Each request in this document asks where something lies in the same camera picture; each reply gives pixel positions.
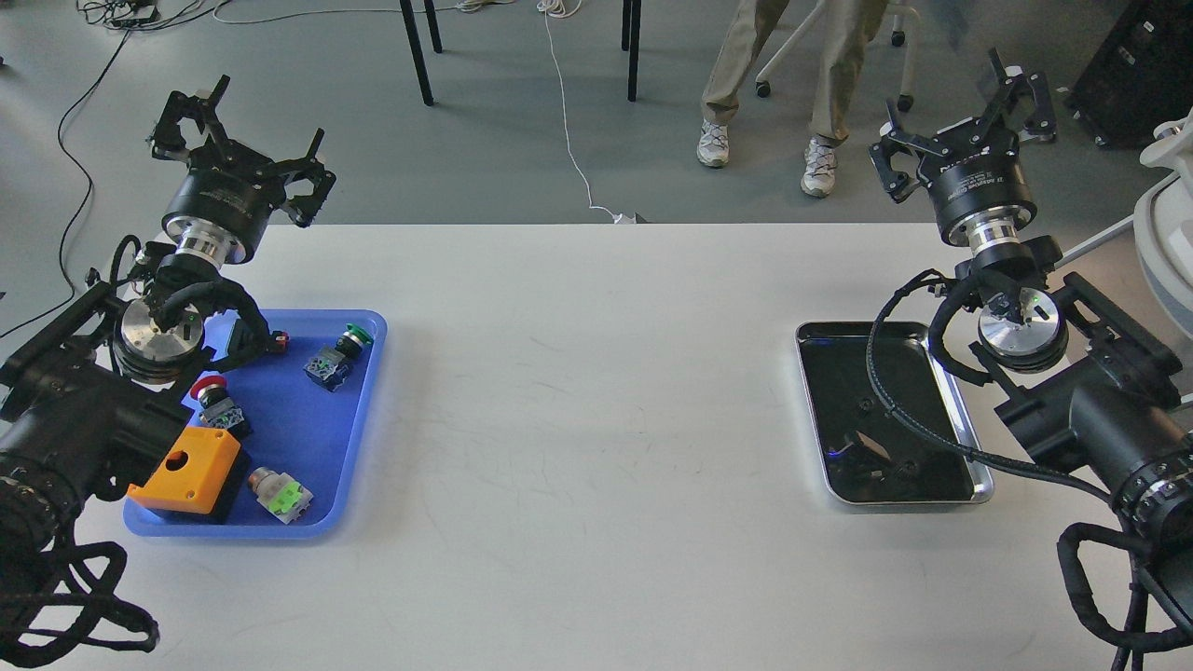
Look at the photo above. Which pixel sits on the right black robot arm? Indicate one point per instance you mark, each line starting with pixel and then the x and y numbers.
pixel 1089 391

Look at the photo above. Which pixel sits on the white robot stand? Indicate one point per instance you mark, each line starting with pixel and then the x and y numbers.
pixel 1161 223

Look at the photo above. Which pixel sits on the clear green indicator switch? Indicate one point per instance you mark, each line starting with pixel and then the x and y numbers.
pixel 280 494

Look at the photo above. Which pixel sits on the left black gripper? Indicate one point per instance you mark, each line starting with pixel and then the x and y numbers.
pixel 224 204

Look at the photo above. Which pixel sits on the blue plastic tray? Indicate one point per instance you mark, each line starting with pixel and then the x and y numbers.
pixel 298 427

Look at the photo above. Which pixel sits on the black table leg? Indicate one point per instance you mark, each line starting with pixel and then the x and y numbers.
pixel 415 44
pixel 631 23

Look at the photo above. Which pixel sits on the silver metal tray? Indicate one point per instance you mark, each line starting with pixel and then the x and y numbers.
pixel 867 457

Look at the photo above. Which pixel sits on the black table leg left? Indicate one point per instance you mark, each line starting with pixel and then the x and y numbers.
pixel 415 44

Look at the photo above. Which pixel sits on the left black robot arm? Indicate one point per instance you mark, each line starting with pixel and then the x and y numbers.
pixel 95 400

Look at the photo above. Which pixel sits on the green push button switch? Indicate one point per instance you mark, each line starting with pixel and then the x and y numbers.
pixel 330 367

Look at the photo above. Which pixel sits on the black table leg right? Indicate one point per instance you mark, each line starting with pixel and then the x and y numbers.
pixel 631 23

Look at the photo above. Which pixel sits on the orange black button box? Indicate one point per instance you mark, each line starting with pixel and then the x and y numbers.
pixel 199 479

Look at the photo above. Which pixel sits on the black selector switch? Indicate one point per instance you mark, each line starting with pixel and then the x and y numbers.
pixel 277 341

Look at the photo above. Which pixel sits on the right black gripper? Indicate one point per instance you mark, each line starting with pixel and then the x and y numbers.
pixel 979 186

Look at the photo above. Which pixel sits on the red mushroom push button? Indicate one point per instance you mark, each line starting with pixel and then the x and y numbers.
pixel 217 409

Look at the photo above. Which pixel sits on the black equipment case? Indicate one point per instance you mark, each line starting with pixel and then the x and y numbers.
pixel 1141 76

